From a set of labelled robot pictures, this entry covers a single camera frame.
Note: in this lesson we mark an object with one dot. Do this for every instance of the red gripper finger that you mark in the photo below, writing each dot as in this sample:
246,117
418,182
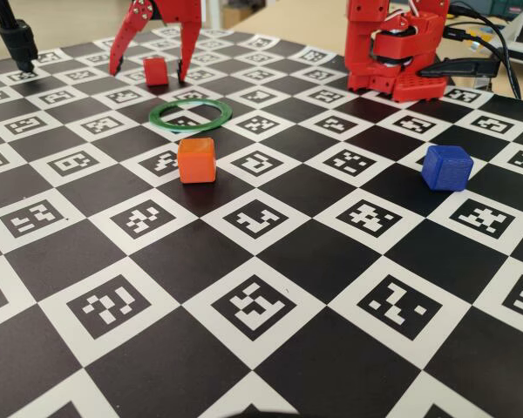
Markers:
189,43
128,30

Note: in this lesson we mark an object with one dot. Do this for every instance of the black white marker checkerboard mat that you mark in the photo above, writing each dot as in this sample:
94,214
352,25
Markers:
178,270

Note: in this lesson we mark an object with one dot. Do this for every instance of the red robot arm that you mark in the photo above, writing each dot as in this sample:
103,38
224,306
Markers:
375,56

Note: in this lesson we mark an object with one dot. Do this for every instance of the green box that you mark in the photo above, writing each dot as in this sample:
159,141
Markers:
505,8

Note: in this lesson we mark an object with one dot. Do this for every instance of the blue cube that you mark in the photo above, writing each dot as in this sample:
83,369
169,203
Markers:
446,170

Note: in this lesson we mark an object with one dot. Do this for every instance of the cardboard box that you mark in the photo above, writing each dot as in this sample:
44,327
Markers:
235,17

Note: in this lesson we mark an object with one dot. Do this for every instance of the black table clamp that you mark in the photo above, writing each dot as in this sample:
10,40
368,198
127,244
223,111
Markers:
462,67

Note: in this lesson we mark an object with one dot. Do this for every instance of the white table leg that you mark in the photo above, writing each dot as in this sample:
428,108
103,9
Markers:
214,13

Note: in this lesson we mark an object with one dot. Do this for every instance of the black tripod leg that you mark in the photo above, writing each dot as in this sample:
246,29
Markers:
19,41

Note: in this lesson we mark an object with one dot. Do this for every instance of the orange cube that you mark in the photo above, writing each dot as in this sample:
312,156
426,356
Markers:
196,163

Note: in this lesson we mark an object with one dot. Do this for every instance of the red cube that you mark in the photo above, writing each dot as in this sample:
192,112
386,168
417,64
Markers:
155,72

